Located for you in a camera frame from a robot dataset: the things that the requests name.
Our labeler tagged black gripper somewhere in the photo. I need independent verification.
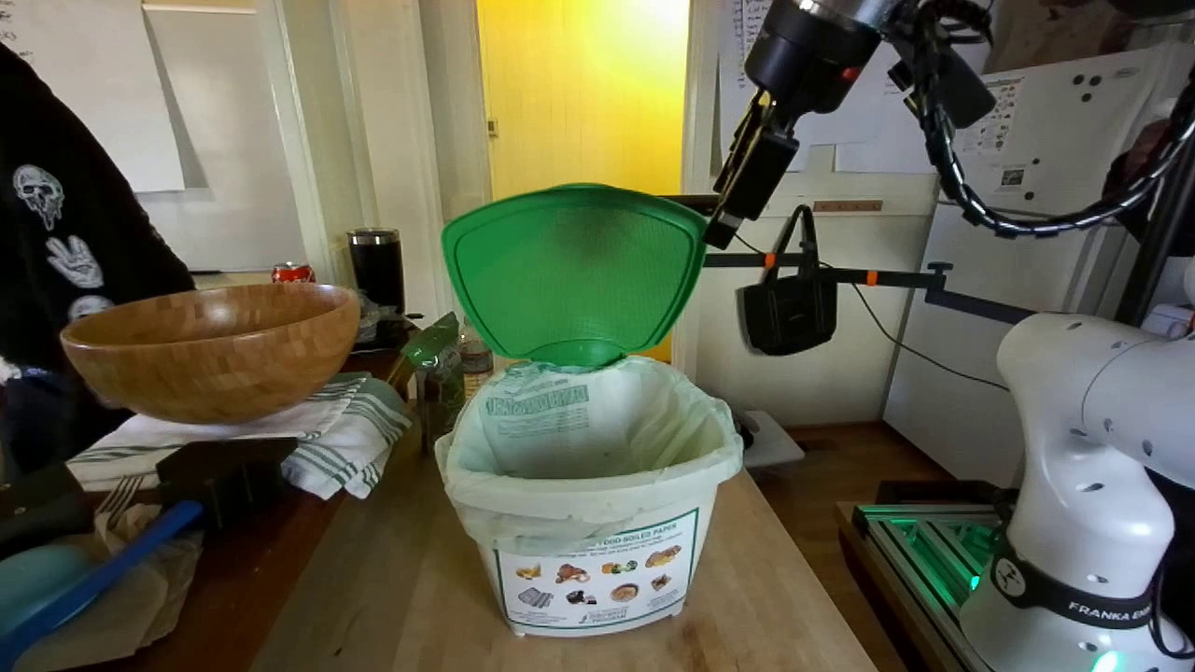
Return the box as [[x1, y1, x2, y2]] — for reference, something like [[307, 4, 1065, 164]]
[[703, 4, 886, 252]]

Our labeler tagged green bin lid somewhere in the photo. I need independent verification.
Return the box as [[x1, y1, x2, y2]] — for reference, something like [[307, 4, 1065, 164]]
[[435, 179, 714, 372]]

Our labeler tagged translucent green bin liner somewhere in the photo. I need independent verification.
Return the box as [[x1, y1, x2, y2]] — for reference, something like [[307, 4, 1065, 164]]
[[433, 356, 748, 531]]

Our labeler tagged white compost bin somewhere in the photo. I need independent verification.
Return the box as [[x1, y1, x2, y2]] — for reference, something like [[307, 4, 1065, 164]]
[[433, 356, 748, 643]]

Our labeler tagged black hanging bag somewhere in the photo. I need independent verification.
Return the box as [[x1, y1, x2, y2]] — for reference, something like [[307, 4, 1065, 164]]
[[733, 201, 840, 359]]

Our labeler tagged yellow door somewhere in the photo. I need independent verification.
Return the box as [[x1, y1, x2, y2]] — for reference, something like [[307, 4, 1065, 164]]
[[475, 0, 690, 372]]

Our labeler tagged white printed board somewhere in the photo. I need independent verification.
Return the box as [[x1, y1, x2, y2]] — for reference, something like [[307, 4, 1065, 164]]
[[957, 43, 1195, 215]]

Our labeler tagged green snack bag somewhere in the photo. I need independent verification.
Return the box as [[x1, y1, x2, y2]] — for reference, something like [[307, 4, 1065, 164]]
[[388, 308, 468, 457]]

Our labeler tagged black steel tumbler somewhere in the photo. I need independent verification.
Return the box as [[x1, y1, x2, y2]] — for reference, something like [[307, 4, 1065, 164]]
[[342, 226, 405, 316]]

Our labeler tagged green lit control box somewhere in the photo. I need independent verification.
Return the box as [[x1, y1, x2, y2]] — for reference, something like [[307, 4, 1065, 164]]
[[840, 495, 1015, 672]]

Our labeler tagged wooden bowl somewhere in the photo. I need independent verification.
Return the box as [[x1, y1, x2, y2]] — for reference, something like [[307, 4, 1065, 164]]
[[57, 279, 364, 429]]

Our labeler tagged black brush head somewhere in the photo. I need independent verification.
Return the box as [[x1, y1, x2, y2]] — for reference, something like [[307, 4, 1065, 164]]
[[154, 432, 301, 542]]

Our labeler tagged large white paper sheet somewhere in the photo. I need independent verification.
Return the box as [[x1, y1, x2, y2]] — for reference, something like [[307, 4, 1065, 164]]
[[0, 0, 197, 201]]

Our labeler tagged person in black shirt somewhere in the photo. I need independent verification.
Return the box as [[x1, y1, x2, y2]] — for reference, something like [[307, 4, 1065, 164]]
[[0, 42, 197, 476]]

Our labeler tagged beige crumpled cloth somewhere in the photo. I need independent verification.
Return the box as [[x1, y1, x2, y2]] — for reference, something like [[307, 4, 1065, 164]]
[[43, 500, 204, 666]]

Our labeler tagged black flat tool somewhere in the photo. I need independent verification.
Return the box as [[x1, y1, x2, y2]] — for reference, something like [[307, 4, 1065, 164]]
[[0, 459, 102, 565]]

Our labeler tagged teal plate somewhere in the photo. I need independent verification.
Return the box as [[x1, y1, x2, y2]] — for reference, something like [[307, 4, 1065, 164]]
[[0, 537, 98, 643]]

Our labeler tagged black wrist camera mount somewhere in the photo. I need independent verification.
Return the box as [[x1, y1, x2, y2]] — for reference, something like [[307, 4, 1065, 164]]
[[886, 20, 1000, 130]]

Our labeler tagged black braided cable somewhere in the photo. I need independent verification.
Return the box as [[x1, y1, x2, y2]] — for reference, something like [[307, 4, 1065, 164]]
[[913, 66, 1195, 241]]

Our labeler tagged wall whiteboard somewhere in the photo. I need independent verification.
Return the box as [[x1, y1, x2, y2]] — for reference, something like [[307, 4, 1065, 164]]
[[131, 0, 308, 277]]

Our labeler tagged blue tool handle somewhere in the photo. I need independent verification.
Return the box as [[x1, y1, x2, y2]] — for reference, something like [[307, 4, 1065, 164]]
[[0, 495, 210, 672]]

